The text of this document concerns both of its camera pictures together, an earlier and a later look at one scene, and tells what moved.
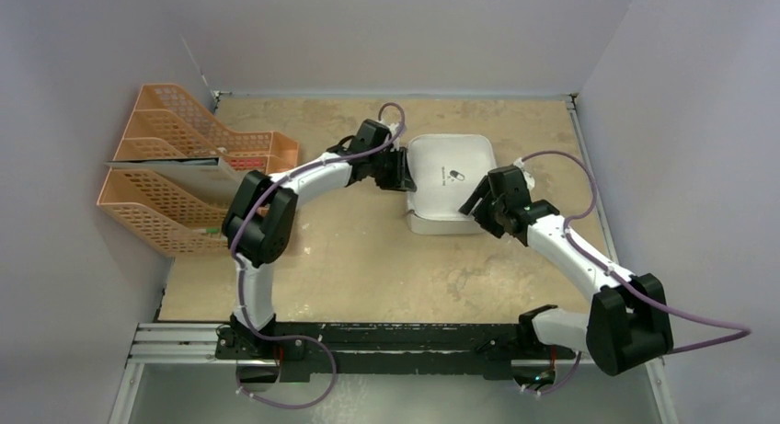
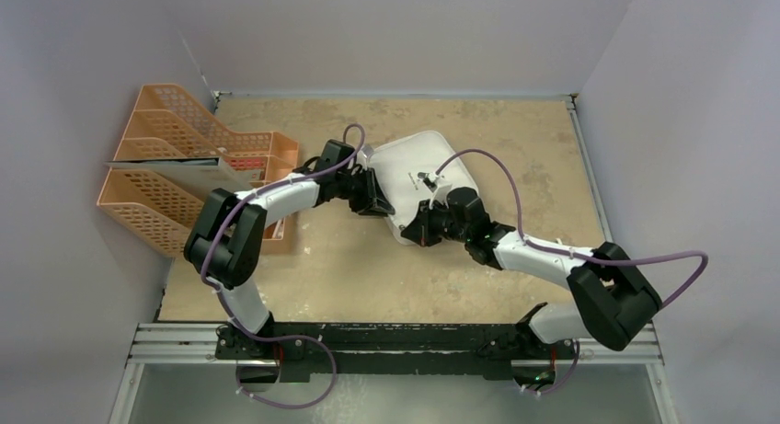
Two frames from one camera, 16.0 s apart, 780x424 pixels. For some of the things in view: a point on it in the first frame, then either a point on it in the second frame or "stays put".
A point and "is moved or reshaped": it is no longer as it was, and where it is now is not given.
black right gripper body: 487,200 → 423,227
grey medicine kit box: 446,169 is moved or reshaped
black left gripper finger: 407,183 → 380,206
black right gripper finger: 482,190 → 422,231
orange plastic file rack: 175,216 stays put
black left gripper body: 386,168 → 353,188
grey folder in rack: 212,177 stays put
